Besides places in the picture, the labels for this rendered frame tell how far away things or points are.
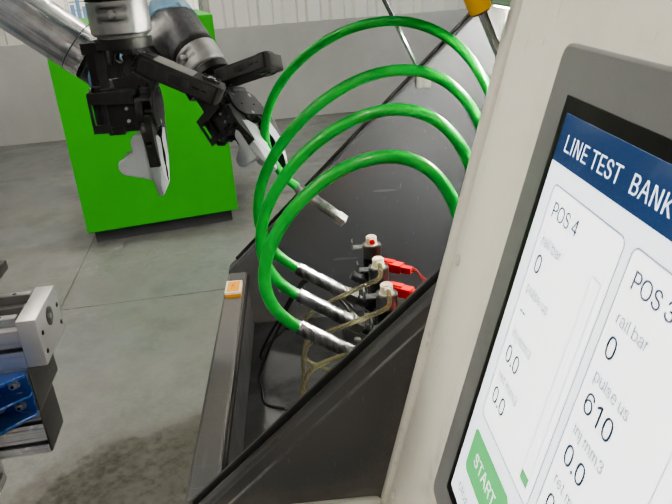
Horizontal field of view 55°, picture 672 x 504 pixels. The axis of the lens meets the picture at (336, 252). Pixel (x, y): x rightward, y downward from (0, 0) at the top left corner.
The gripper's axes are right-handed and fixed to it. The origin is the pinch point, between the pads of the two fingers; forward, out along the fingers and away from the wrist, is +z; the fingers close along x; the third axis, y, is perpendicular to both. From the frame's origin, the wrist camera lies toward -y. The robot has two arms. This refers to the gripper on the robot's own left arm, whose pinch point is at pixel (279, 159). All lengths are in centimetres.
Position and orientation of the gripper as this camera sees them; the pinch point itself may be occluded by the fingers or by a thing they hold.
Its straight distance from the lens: 104.8
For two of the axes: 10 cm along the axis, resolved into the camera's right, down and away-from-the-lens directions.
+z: 5.4, 8.2, -2.0
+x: -5.3, 1.5, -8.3
